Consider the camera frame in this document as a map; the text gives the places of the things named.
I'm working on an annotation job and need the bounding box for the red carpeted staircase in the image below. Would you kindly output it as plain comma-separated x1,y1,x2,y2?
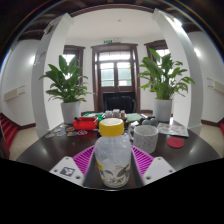
0,113,19,149

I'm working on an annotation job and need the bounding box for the flat green package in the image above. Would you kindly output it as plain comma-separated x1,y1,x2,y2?
81,112,106,122

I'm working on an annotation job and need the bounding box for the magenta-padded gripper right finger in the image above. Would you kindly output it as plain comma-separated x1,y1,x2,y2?
128,145,176,189

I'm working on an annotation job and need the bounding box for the leafy plant in white pot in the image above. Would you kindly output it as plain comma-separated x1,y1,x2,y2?
137,48,196,123
39,54,93,125

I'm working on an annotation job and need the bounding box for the black chair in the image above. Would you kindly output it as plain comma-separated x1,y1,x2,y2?
102,91,137,114

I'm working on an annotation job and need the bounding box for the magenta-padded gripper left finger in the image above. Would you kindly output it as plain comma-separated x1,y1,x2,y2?
49,145,100,188

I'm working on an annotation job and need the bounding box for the white speckled mug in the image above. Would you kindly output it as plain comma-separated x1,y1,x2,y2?
128,124,160,155

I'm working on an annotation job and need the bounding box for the flat round red coaster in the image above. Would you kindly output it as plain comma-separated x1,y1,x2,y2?
166,136,185,149

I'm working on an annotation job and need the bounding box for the dark framed window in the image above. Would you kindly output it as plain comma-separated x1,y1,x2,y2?
144,39,171,68
62,44,86,84

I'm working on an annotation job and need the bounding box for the clear bottle with yellow cap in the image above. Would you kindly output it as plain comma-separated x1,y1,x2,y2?
94,117,133,189

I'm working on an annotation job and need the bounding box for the dark wooden glazed double door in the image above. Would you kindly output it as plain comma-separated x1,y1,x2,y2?
90,42,141,114

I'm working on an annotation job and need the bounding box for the green folded cloth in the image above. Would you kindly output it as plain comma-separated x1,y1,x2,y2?
125,112,143,124

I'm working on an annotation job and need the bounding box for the red plastic box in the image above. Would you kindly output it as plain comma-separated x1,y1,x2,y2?
72,116,99,131

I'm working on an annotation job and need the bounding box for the group of small clear jars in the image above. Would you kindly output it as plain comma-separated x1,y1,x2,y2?
104,108,127,120

